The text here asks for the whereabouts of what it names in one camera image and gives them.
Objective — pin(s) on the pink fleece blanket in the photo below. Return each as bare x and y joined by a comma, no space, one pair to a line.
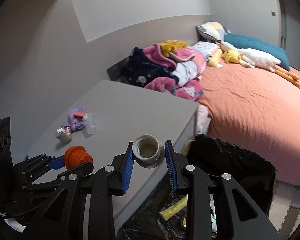
190,57

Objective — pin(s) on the small orange box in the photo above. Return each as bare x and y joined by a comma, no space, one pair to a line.
78,115

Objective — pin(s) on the crushed white plastic bottle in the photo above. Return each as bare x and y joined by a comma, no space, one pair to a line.
213,202

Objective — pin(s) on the yellow wrapper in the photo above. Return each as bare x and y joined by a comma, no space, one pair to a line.
173,208

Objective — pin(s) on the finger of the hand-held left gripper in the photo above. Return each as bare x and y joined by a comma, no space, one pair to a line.
85,167
56,163

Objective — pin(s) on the purple plastic bag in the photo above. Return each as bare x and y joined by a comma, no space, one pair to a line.
76,125

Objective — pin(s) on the bed with salmon sheet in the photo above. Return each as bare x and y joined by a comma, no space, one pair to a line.
252,110

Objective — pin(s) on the black trash bag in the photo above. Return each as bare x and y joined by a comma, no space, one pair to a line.
227,155

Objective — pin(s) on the yellow cloth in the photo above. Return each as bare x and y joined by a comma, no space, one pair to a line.
172,45

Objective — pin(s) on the foam floor mat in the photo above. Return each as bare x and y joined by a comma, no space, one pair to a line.
287,205

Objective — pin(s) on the black wall socket panel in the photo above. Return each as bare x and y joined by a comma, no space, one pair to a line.
115,71

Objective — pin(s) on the pink printed blanket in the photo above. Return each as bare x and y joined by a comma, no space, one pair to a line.
187,91

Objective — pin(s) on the navy printed blanket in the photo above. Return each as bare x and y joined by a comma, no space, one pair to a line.
140,67

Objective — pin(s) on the long yellow plush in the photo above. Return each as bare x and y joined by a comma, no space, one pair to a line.
215,58

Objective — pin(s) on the white dotted cloth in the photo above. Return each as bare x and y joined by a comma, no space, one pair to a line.
205,47

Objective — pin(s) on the teal pillow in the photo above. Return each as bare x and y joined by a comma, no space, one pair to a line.
260,45

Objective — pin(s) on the clear plastic cup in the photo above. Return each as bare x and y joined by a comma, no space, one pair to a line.
90,123

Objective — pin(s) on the grey door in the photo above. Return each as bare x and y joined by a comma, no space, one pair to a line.
292,17

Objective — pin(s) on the orange bottle cap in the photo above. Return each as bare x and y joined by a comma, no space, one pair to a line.
77,156

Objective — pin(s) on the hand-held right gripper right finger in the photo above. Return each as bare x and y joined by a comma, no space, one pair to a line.
170,165

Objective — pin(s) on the white goose plush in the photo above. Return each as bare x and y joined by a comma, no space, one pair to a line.
257,57

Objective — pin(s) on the yellow duck plush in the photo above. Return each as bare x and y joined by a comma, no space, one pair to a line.
231,56

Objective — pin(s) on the patchwork pillow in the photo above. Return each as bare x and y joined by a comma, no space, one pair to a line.
210,30

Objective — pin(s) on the pale pink cloth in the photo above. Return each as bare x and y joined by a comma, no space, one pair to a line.
202,120

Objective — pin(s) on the clear plastic bottle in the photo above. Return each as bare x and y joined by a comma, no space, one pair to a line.
140,142

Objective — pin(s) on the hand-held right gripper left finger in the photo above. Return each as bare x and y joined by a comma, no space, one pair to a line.
127,165

